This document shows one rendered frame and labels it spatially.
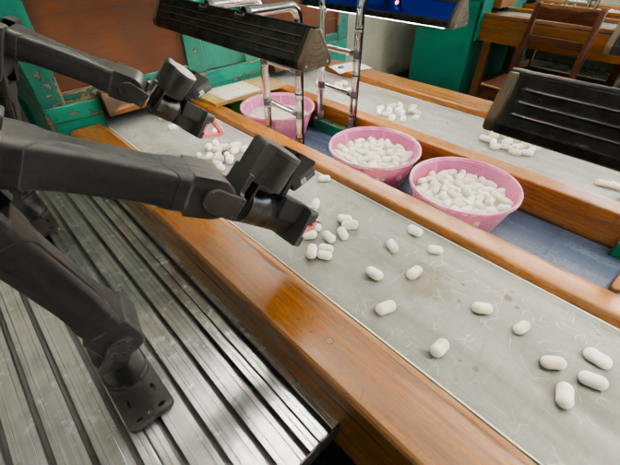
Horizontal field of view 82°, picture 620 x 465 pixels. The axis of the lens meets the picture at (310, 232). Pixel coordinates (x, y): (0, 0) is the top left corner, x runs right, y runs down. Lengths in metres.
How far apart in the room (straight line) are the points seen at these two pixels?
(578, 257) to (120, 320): 0.93
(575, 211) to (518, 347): 0.48
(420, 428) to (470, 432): 0.06
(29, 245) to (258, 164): 0.27
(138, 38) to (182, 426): 1.17
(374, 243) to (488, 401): 0.35
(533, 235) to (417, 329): 0.49
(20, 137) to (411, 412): 0.53
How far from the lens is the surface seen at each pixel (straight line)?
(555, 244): 1.03
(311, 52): 0.75
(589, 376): 0.68
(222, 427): 0.63
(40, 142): 0.43
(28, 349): 0.84
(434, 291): 0.70
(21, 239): 0.48
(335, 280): 0.68
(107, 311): 0.56
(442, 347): 0.61
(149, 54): 1.45
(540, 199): 1.08
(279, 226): 0.58
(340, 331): 0.58
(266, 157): 0.50
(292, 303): 0.62
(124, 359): 0.62
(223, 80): 1.58
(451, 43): 3.60
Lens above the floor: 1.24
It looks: 40 degrees down
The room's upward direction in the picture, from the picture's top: straight up
